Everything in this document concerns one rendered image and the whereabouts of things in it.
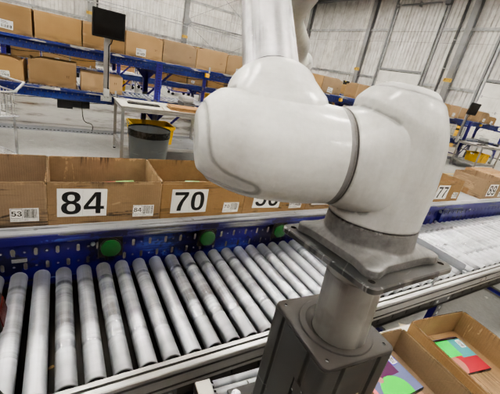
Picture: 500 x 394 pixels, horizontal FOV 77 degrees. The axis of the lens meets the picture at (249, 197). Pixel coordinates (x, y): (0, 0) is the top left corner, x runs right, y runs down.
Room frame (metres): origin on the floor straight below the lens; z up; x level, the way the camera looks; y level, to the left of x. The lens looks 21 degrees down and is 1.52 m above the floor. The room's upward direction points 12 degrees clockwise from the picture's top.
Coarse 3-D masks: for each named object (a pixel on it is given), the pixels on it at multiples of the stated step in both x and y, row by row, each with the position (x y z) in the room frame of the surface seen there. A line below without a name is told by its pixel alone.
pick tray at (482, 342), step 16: (416, 320) 0.89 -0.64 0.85; (432, 320) 0.93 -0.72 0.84; (448, 320) 0.97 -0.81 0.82; (464, 320) 0.99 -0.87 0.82; (416, 336) 0.85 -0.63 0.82; (432, 336) 0.93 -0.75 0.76; (448, 336) 0.96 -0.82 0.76; (464, 336) 0.96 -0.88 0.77; (480, 336) 0.93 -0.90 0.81; (496, 336) 0.89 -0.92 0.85; (432, 352) 0.79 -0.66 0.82; (480, 352) 0.90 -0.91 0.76; (496, 352) 0.87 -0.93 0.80; (448, 368) 0.74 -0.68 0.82; (496, 368) 0.84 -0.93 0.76; (464, 384) 0.69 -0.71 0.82; (480, 384) 0.76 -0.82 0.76; (496, 384) 0.77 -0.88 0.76
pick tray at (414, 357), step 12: (384, 336) 0.80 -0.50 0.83; (396, 336) 0.83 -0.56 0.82; (408, 336) 0.81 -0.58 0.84; (396, 348) 0.83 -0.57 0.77; (408, 348) 0.80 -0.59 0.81; (420, 348) 0.77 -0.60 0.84; (408, 360) 0.78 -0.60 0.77; (420, 360) 0.76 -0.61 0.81; (432, 360) 0.73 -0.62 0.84; (420, 372) 0.74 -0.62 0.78; (432, 372) 0.72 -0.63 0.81; (444, 372) 0.70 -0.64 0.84; (432, 384) 0.71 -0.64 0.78; (444, 384) 0.69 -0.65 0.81; (456, 384) 0.67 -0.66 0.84
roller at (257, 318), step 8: (208, 256) 1.21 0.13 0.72; (216, 256) 1.18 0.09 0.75; (216, 264) 1.14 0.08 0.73; (224, 264) 1.13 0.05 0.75; (224, 272) 1.09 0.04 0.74; (232, 272) 1.10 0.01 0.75; (224, 280) 1.07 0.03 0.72; (232, 280) 1.04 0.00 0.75; (232, 288) 1.01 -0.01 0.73; (240, 288) 1.00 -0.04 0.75; (240, 296) 0.96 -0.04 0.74; (248, 296) 0.96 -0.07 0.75; (240, 304) 0.94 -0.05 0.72; (248, 304) 0.92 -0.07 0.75; (256, 304) 0.93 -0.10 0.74; (248, 312) 0.90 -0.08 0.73; (256, 312) 0.89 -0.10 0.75; (256, 320) 0.86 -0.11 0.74; (264, 320) 0.86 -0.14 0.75; (256, 328) 0.85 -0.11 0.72; (264, 328) 0.82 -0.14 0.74
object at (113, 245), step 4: (108, 240) 1.00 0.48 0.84; (112, 240) 1.00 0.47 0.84; (116, 240) 1.01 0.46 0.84; (104, 244) 0.98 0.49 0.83; (108, 244) 0.99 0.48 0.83; (112, 244) 0.99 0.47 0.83; (116, 244) 1.00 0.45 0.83; (120, 244) 1.01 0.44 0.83; (104, 248) 0.98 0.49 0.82; (108, 248) 0.99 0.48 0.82; (112, 248) 0.99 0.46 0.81; (116, 248) 1.00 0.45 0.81; (120, 248) 1.01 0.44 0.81; (104, 252) 0.98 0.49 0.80; (108, 252) 0.99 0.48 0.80; (112, 252) 0.99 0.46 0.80; (116, 252) 1.00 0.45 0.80
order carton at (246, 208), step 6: (246, 198) 1.38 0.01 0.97; (252, 198) 1.40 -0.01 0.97; (246, 204) 1.39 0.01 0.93; (252, 204) 1.40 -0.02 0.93; (282, 204) 1.50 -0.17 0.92; (288, 204) 1.52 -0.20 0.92; (246, 210) 1.39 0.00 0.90; (252, 210) 1.41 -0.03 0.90; (258, 210) 1.43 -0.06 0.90; (264, 210) 1.45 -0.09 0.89; (270, 210) 1.47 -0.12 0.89; (276, 210) 1.49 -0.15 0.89; (282, 210) 1.51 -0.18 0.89; (288, 210) 1.53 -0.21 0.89
